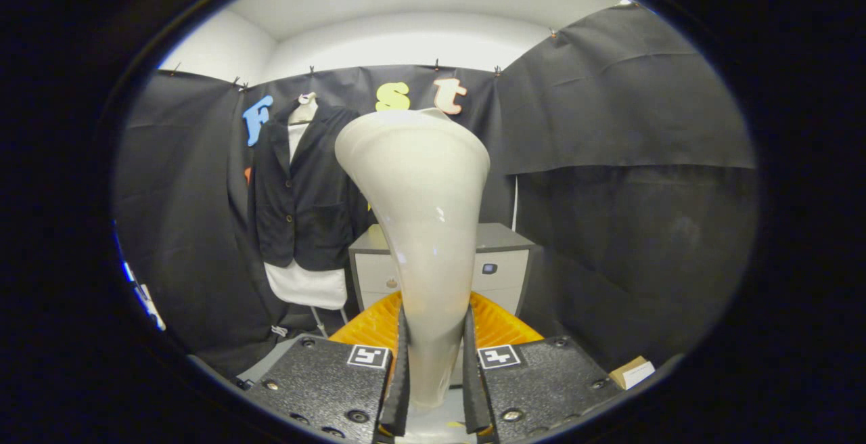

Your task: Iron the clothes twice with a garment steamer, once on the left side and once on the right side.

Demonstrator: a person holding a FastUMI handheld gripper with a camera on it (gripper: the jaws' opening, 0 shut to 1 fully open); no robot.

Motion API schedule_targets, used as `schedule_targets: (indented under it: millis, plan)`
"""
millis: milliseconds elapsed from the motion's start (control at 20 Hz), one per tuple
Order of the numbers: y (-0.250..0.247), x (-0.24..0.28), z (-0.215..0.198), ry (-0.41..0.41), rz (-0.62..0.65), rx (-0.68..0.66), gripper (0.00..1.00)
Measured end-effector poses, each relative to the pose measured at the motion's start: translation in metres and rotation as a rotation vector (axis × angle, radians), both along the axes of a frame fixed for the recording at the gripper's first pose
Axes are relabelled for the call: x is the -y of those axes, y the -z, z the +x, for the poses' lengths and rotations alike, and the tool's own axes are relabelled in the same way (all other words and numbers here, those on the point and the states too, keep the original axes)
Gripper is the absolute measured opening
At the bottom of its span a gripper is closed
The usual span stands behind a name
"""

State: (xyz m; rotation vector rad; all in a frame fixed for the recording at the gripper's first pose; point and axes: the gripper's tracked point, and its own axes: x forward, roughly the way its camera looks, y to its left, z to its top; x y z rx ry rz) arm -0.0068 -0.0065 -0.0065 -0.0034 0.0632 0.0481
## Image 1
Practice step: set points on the cream mannequin neck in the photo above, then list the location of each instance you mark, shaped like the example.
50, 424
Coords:
304, 111

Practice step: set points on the white shirt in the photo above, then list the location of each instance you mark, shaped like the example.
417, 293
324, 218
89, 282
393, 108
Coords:
304, 288

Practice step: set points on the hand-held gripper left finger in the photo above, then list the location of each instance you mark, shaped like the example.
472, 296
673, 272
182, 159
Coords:
325, 383

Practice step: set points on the small cardboard box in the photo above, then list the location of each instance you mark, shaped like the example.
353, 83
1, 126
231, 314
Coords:
632, 371

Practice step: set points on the metal mannequin stand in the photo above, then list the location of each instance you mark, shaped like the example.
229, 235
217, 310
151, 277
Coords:
318, 320

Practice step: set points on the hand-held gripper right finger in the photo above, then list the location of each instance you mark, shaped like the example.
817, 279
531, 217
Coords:
541, 383

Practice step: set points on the white and blue object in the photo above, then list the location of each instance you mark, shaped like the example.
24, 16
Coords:
150, 308

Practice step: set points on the black jacket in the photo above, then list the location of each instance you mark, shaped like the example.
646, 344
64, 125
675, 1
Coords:
311, 207

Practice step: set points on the white garment steamer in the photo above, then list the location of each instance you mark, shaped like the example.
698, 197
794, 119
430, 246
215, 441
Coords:
419, 193

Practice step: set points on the grey cabinet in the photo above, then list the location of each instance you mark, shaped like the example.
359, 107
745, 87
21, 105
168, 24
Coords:
500, 237

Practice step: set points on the black backdrop cloth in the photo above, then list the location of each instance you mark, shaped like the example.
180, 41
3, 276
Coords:
609, 112

